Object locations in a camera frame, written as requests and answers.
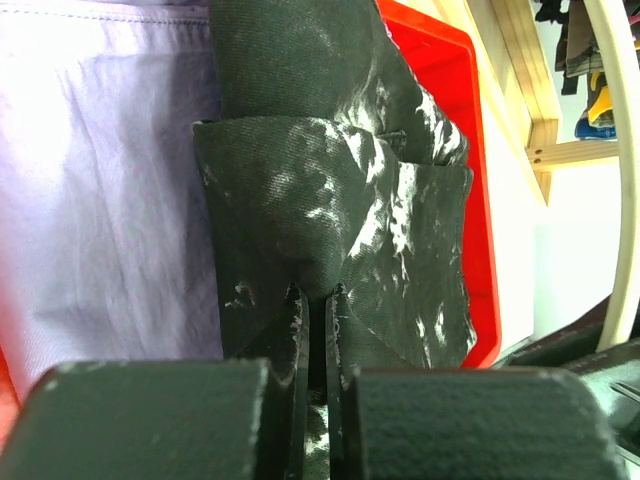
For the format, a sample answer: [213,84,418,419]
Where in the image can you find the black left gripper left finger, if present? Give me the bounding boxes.
[1,286,309,480]

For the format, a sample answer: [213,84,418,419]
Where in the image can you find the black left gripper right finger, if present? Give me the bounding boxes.
[325,287,625,479]

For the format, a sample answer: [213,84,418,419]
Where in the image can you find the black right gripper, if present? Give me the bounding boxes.
[495,298,640,465]

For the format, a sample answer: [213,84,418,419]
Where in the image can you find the cream hanger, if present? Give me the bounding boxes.
[584,0,639,352]

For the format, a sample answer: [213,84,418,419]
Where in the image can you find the purple trousers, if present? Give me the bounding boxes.
[1,1,223,397]

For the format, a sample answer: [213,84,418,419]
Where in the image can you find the black floral garment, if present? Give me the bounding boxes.
[193,1,477,479]

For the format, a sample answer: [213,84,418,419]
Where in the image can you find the blue patterned garment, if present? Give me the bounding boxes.
[574,118,617,141]

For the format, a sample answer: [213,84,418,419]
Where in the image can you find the camouflage garment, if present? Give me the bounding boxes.
[535,1,615,130]

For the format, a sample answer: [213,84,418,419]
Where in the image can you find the wooden clothes rack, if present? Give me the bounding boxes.
[433,0,618,206]

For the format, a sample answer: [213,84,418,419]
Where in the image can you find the red plastic tray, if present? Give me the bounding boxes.
[0,0,502,446]

